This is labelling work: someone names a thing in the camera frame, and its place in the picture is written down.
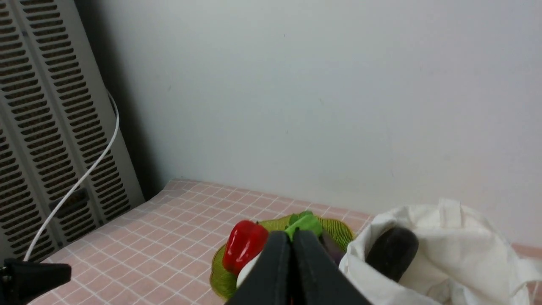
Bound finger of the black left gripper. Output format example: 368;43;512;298
0;258;72;305

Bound green glass plate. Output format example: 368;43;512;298
209;216;355;301

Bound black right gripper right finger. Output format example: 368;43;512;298
291;230;371;305

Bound purple eggplant on plate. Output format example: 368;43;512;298
318;230;345;266

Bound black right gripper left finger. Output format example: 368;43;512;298
225;230;292;305

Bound green cucumber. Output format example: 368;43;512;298
284;213;323;241

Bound dark eggplant in bag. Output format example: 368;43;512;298
366;227;419;283

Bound red bell pepper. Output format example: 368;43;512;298
222;220;269;276

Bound white cable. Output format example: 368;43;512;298
23;90;120;262

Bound white cloth tote bag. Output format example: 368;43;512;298
339;199;542;305

